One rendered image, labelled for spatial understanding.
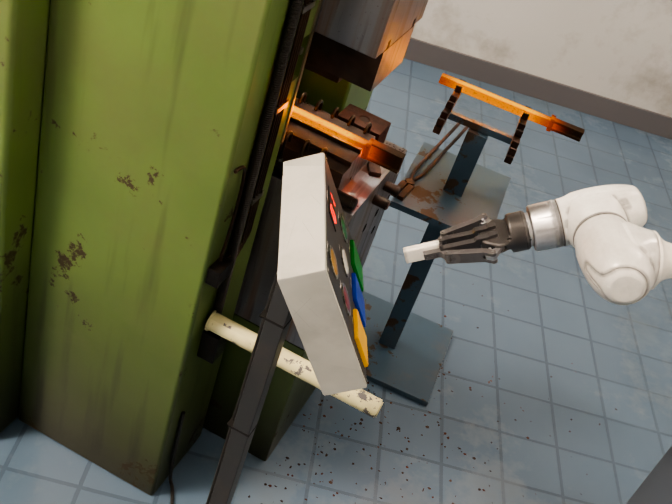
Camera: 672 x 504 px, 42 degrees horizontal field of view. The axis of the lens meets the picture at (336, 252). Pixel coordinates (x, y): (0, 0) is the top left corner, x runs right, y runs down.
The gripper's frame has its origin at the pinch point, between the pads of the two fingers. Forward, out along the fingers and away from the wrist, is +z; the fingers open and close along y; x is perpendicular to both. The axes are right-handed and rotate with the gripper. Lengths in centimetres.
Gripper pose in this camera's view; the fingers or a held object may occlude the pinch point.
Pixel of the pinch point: (422, 251)
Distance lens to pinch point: 170.7
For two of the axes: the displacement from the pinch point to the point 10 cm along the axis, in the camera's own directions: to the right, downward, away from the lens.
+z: -9.7, 2.1, 1.4
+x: -2.5, -7.5, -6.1
